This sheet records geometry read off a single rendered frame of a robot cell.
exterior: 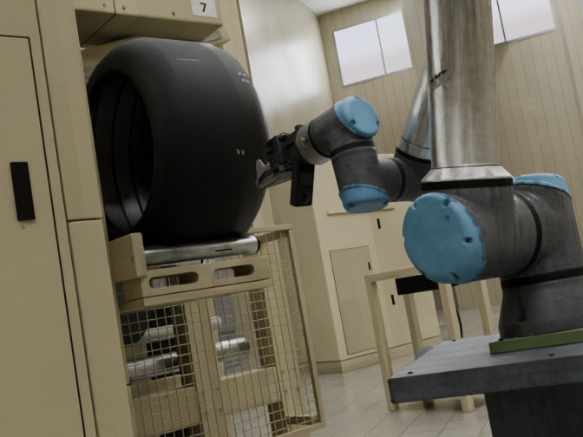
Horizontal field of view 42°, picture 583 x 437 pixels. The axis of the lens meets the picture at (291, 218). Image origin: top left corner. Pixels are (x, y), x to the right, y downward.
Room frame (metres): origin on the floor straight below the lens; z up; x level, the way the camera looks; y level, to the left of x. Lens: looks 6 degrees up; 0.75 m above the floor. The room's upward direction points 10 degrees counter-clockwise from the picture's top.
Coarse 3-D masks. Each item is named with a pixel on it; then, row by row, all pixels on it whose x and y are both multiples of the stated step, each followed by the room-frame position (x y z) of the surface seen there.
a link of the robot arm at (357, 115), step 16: (352, 96) 1.43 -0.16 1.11; (336, 112) 1.42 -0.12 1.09; (352, 112) 1.41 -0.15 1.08; (368, 112) 1.43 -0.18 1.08; (320, 128) 1.46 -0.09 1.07; (336, 128) 1.42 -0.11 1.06; (352, 128) 1.40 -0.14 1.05; (368, 128) 1.42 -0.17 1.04; (320, 144) 1.47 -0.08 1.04; (336, 144) 1.43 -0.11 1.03
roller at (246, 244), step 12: (204, 240) 1.81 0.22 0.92; (216, 240) 1.82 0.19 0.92; (228, 240) 1.84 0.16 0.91; (240, 240) 1.86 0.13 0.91; (252, 240) 1.88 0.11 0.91; (144, 252) 1.69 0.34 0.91; (156, 252) 1.71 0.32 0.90; (168, 252) 1.73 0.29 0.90; (180, 252) 1.75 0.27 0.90; (192, 252) 1.77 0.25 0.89; (204, 252) 1.79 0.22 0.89; (216, 252) 1.81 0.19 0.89; (228, 252) 1.84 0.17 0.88; (240, 252) 1.87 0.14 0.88; (252, 252) 1.90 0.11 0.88; (156, 264) 1.73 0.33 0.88
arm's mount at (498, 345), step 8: (528, 336) 1.27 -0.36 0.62; (536, 336) 1.26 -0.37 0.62; (544, 336) 1.26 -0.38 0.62; (552, 336) 1.26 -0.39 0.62; (560, 336) 1.25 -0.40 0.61; (568, 336) 1.25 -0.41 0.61; (576, 336) 1.24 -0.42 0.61; (488, 344) 1.29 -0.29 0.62; (496, 344) 1.29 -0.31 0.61; (504, 344) 1.28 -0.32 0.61; (512, 344) 1.28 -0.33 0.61; (520, 344) 1.28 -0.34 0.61; (528, 344) 1.27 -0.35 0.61; (536, 344) 1.27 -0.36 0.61; (544, 344) 1.26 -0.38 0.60; (552, 344) 1.26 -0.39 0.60; (560, 344) 1.25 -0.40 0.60; (496, 352) 1.29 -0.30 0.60
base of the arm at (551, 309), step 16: (560, 272) 1.28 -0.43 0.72; (576, 272) 1.29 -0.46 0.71; (512, 288) 1.32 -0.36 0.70; (528, 288) 1.30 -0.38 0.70; (544, 288) 1.28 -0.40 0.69; (560, 288) 1.28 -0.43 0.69; (576, 288) 1.28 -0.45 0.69; (512, 304) 1.32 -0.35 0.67; (528, 304) 1.29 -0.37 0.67; (544, 304) 1.28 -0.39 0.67; (560, 304) 1.27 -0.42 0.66; (576, 304) 1.27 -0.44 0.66; (512, 320) 1.32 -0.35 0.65; (528, 320) 1.28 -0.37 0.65; (544, 320) 1.27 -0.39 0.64; (560, 320) 1.26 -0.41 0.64; (576, 320) 1.26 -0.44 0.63; (512, 336) 1.31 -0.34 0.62
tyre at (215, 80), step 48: (144, 48) 1.74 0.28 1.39; (192, 48) 1.79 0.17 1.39; (96, 96) 1.93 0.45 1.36; (144, 96) 1.70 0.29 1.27; (192, 96) 1.67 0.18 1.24; (240, 96) 1.76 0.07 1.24; (96, 144) 2.09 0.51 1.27; (144, 144) 2.19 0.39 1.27; (192, 144) 1.66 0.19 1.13; (240, 144) 1.74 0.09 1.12; (144, 192) 2.18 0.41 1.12; (192, 192) 1.70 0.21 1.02; (240, 192) 1.78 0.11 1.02; (144, 240) 1.79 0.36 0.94; (192, 240) 1.80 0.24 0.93
